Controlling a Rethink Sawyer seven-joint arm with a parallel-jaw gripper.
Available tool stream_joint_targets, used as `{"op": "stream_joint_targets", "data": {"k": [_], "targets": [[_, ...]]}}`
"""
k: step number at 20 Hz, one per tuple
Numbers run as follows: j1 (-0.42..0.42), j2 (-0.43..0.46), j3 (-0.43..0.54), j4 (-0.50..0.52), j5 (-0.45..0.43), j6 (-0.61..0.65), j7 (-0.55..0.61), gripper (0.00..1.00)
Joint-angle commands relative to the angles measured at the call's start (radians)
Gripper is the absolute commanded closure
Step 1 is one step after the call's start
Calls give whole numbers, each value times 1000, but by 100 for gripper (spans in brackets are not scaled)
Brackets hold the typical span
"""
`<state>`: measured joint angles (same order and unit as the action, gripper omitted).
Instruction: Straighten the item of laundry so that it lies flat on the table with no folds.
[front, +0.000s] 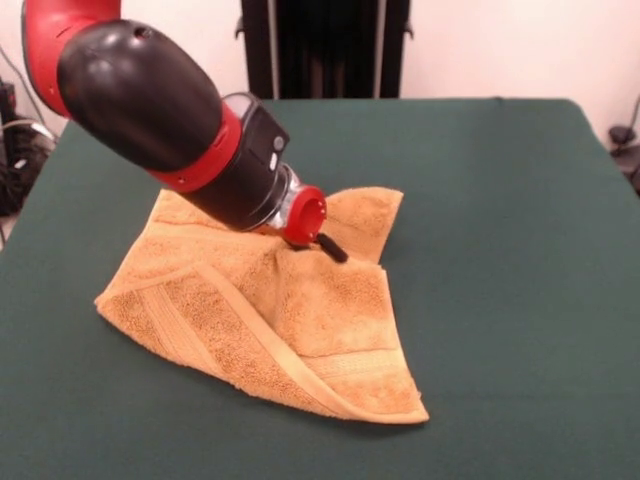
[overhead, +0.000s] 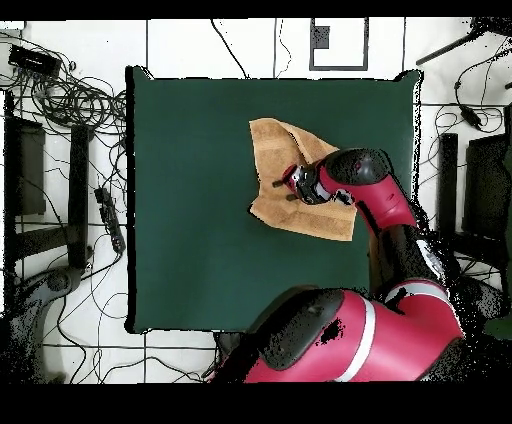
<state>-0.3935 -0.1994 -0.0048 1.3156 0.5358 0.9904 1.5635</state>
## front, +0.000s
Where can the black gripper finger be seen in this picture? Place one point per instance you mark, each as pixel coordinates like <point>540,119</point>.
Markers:
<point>334,249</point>
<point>299,246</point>

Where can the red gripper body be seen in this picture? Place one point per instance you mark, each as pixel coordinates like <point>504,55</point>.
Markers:
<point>305,217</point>

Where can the orange terry towel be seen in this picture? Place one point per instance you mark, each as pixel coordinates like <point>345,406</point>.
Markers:
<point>325,320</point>

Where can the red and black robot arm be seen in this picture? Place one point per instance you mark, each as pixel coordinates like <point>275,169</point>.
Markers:
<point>150,100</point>

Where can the dark green table cloth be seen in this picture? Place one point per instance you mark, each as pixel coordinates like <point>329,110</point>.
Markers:
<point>500,250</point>

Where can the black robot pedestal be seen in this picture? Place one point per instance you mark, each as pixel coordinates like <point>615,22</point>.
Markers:
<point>325,50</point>

